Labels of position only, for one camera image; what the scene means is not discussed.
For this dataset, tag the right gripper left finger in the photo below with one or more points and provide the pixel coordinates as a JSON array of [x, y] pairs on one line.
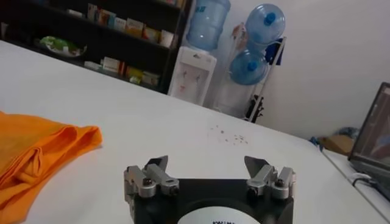
[[152, 179]]

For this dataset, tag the flat white box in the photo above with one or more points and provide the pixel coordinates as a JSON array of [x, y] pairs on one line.
[[92, 65]]

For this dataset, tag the white water dispenser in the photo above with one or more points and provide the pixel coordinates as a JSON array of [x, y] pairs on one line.
[[189, 79]]

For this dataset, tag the red white medicine box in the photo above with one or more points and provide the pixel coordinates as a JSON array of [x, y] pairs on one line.
[[151, 33]]

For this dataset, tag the small white side table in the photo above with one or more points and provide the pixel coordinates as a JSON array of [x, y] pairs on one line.
[[338, 164]]

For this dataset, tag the orange yellow medicine box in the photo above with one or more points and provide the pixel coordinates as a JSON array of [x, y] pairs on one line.
[[134, 27]]

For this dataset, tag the grey laptop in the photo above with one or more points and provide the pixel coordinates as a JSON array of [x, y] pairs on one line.
[[374, 137]]

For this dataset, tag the stacked green white boxes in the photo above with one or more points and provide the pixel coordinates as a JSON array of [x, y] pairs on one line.
[[150, 78]]

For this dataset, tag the teal white medicine box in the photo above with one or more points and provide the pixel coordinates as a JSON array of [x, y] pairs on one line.
[[119, 23]]

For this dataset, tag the white metal jug rack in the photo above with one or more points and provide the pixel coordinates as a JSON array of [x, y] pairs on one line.
[[264, 89]]

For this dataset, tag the open cardboard box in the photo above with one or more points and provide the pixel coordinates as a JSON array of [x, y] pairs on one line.
[[335, 144]]

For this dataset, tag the black shelving unit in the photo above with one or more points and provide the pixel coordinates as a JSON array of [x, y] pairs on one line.
[[91, 45]]

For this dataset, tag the red orange medicine box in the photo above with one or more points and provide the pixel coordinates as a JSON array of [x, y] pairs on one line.
[[106, 17]]

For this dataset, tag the white box red stripe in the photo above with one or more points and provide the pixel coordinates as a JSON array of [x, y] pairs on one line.
[[111, 64]]

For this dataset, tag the large white table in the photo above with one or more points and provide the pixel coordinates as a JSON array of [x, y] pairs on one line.
[[152, 121]]

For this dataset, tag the blue water jug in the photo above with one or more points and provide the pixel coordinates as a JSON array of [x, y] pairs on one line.
[[207, 24], [248, 68], [265, 30]]

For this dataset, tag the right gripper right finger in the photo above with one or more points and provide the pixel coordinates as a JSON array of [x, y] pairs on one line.
[[265, 179]]

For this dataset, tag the orange t-shirt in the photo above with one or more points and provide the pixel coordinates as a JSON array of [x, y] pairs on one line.
[[30, 152]]

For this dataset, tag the green yellow medicine box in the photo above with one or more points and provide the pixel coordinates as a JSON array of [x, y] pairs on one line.
[[133, 72]]

